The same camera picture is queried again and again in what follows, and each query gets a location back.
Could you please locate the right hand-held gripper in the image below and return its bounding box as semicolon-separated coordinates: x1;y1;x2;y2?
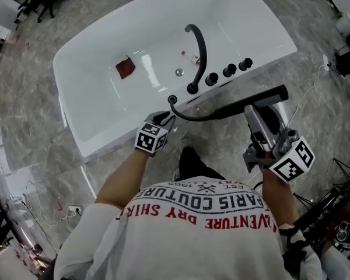
242;105;316;184

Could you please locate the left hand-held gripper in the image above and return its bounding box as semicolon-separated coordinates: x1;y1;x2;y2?
134;111;176;157

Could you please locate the black handheld shower head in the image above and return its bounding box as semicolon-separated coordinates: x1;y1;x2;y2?
212;85;289;119

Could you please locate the person's right forearm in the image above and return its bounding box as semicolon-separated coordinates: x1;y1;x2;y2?
261;167;300;230

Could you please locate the person's left forearm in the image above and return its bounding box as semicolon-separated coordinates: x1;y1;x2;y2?
95;149;148;209

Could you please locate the white bathtub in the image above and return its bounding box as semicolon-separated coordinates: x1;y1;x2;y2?
52;0;298;166

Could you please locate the black curved faucet spout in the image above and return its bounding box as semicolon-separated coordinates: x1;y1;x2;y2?
184;23;207;95

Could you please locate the person's black trouser leg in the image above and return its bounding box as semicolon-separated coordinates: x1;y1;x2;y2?
178;146;225;183

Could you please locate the dark red cloth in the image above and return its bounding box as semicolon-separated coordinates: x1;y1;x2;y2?
115;55;137;81

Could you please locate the black tripod stand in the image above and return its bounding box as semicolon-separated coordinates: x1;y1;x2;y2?
291;156;350;236

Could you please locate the person's white printed shirt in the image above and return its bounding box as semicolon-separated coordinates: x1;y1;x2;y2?
54;179;323;280

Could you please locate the white round trash can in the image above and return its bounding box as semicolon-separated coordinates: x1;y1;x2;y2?
335;12;350;34

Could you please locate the black helmet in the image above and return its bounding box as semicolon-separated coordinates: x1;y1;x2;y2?
335;220;350;247

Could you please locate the black harness strap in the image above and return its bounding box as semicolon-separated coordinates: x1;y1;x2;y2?
278;225;310;270

